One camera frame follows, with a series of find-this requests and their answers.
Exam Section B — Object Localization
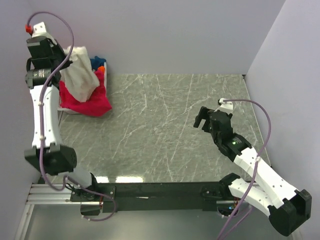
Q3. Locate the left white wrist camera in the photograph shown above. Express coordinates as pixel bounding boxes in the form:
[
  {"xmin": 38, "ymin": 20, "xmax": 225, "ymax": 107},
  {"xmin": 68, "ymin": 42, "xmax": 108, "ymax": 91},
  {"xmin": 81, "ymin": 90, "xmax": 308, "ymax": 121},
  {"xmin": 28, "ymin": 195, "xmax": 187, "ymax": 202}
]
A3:
[{"xmin": 25, "ymin": 22, "xmax": 56, "ymax": 44}]

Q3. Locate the blue t shirt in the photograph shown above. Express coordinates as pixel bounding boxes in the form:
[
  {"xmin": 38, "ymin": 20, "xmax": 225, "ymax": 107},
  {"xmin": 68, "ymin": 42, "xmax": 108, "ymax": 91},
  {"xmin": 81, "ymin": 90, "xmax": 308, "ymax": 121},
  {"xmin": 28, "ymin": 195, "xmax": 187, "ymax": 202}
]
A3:
[{"xmin": 89, "ymin": 56, "xmax": 107, "ymax": 71}]

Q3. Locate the pink t shirt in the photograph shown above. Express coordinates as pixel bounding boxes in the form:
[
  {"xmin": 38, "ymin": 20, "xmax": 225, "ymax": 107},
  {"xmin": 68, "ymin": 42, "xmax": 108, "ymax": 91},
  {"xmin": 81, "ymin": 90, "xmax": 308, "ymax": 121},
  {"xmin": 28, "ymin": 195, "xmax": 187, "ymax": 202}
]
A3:
[{"xmin": 58, "ymin": 69, "xmax": 113, "ymax": 118}]

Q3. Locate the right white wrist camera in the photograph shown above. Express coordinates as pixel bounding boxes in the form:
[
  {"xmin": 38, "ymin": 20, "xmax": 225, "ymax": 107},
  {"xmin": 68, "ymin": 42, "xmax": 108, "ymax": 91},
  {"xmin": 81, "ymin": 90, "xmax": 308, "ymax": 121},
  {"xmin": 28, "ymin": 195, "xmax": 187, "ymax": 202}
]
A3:
[{"xmin": 215, "ymin": 98, "xmax": 234, "ymax": 115}]

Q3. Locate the black base beam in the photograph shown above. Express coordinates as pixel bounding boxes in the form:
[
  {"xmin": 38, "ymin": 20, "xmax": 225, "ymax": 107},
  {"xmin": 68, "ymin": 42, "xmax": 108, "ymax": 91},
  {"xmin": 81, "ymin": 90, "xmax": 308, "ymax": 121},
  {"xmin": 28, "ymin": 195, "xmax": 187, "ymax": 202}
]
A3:
[{"xmin": 70, "ymin": 181, "xmax": 239, "ymax": 213}]

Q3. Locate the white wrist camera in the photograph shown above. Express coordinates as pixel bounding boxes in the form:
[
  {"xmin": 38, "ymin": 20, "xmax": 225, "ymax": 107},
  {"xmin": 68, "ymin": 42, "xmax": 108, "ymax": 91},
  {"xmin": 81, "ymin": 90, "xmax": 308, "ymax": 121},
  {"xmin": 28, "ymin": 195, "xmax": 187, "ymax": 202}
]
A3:
[
  {"xmin": 215, "ymin": 98, "xmax": 234, "ymax": 115},
  {"xmin": 25, "ymin": 22, "xmax": 56, "ymax": 44}
]

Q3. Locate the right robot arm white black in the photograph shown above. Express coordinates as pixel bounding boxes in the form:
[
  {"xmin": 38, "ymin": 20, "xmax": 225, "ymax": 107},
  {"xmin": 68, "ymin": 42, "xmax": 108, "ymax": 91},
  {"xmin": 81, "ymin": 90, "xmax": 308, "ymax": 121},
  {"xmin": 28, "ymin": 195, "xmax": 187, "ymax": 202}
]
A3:
[{"xmin": 193, "ymin": 105, "xmax": 312, "ymax": 237}]

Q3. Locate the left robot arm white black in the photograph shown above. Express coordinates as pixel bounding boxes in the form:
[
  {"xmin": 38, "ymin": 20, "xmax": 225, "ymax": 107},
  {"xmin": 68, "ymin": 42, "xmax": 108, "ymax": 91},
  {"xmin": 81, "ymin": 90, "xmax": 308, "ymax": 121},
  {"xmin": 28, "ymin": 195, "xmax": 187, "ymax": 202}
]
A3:
[{"xmin": 24, "ymin": 36, "xmax": 100, "ymax": 201}]

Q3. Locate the white t shirt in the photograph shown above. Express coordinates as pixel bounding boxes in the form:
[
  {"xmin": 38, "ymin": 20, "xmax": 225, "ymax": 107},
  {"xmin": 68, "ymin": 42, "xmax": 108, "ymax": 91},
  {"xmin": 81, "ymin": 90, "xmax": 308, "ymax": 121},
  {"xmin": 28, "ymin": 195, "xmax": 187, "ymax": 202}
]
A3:
[{"xmin": 60, "ymin": 46, "xmax": 100, "ymax": 103}]

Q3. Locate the orange t shirt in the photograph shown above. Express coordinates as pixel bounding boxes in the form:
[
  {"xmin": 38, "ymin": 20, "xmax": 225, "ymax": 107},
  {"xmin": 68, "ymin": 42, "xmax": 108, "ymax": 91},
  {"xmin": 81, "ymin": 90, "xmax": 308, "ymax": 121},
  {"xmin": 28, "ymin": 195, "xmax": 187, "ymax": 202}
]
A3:
[{"xmin": 98, "ymin": 66, "xmax": 105, "ymax": 72}]

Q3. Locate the white laundry basket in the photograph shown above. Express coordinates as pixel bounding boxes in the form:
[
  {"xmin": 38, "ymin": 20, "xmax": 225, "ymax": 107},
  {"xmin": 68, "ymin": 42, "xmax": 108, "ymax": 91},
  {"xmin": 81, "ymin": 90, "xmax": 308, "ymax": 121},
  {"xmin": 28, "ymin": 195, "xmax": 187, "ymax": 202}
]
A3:
[{"xmin": 57, "ymin": 61, "xmax": 110, "ymax": 115}]

